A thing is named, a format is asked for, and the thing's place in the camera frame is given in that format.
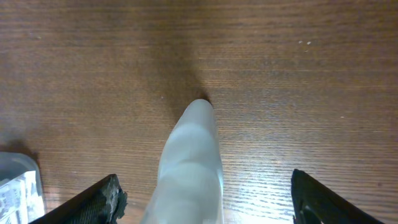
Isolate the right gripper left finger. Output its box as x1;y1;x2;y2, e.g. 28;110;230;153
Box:
30;174;127;224

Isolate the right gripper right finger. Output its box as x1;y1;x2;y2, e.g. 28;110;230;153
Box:
291;169;382;224

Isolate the white spray bottle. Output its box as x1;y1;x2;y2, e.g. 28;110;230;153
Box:
141;99;224;224

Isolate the clear plastic container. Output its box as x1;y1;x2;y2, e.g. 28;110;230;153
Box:
1;152;45;224

